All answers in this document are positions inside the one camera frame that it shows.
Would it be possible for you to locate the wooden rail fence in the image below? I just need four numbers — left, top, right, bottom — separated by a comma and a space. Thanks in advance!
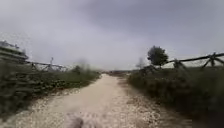
24, 57, 70, 73
139, 51, 224, 74

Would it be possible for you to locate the dark overgrown verge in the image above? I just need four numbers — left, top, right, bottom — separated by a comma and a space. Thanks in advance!
125, 65, 224, 128

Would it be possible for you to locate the building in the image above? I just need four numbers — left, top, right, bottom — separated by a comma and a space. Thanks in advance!
0, 40, 30, 64

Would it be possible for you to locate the robot's own part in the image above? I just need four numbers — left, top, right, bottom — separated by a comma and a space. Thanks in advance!
66, 116, 85, 128

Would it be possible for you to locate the round dark tree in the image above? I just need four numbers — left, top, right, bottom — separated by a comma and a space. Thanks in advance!
146, 45, 170, 67

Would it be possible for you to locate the pale gravel path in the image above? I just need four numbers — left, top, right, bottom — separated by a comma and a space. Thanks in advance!
0, 73, 198, 128

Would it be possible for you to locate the green overgrown verge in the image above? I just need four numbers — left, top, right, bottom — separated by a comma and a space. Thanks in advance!
0, 61, 103, 119

